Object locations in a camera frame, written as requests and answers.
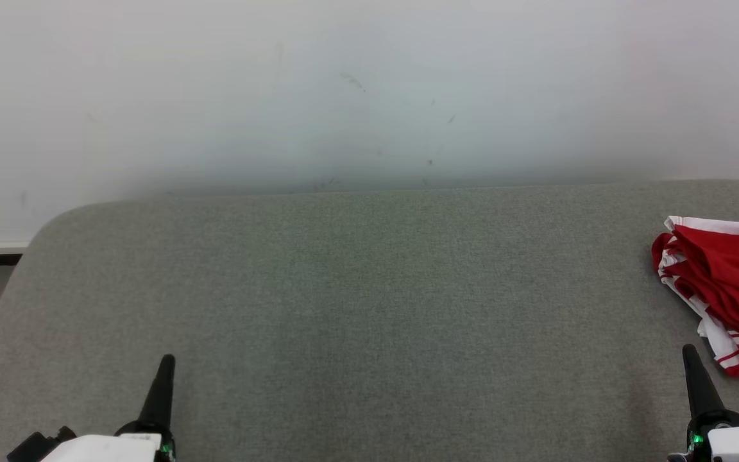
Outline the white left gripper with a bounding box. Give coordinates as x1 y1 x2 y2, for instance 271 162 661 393
42 354 177 462

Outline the red and white basketball jersey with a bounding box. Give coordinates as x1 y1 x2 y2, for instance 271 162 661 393
657 216 739 379

